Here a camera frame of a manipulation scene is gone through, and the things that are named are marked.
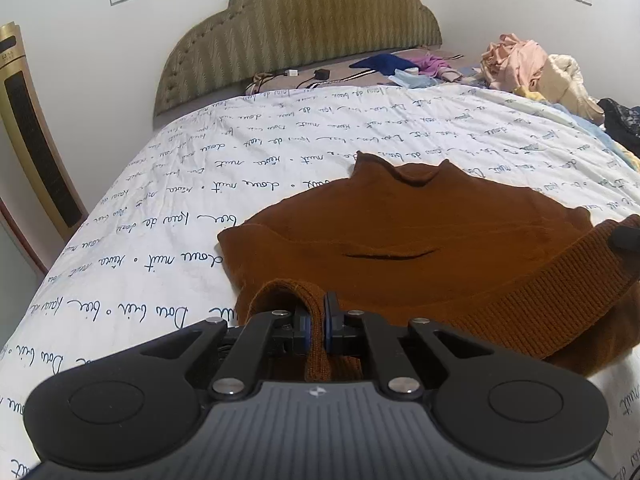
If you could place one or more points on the reddish wooden door frame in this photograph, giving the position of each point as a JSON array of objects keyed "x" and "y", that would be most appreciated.
[{"x": 20, "y": 240}]

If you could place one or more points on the purple cloth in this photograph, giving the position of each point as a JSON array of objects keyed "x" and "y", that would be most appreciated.
[{"x": 432, "y": 66}]

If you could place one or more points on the light blue cloth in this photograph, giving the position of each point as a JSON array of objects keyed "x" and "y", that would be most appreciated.
[{"x": 412, "y": 80}]

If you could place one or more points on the white script-printed bed sheet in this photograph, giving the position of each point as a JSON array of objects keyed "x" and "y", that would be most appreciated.
[{"x": 150, "y": 200}]

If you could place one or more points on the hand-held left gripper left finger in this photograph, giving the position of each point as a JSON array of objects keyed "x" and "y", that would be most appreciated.
[{"x": 305, "y": 327}]

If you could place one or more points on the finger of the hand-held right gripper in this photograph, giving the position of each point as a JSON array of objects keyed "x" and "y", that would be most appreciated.
[{"x": 625, "y": 241}]

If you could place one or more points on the olive padded headboard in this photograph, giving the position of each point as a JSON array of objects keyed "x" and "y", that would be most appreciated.
[{"x": 305, "y": 25}]

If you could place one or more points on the yellow cloth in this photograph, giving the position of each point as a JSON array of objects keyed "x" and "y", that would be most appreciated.
[{"x": 532, "y": 94}]

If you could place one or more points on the pink clothes pile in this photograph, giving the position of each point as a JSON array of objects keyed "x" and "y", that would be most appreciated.
[{"x": 515, "y": 62}]

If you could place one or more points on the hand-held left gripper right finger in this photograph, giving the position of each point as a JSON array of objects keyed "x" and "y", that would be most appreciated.
[{"x": 329, "y": 327}]

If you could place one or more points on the black power adapter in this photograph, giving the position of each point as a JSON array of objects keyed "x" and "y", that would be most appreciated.
[{"x": 321, "y": 74}]

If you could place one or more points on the cream clothes pile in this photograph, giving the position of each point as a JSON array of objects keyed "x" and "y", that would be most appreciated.
[{"x": 570, "y": 85}]

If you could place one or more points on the dark patterned cloth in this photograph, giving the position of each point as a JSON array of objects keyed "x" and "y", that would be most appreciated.
[{"x": 622, "y": 117}]

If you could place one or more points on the gold tower air conditioner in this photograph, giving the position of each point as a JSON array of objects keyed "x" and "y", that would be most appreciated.
[{"x": 35, "y": 145}]

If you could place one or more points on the brown knit sweater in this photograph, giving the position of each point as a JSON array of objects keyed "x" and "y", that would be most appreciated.
[{"x": 425, "y": 220}]

